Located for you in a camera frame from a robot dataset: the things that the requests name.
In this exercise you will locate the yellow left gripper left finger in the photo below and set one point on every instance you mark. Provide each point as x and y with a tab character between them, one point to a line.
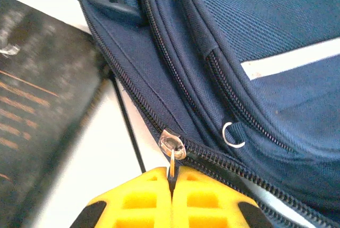
140	206

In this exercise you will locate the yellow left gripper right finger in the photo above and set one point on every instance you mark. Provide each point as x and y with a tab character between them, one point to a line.
207	206

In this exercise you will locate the dark blue paperback book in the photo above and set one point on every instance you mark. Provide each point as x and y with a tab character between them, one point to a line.
40	92

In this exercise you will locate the navy blue backpack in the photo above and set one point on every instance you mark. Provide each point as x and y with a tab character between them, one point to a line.
239	52

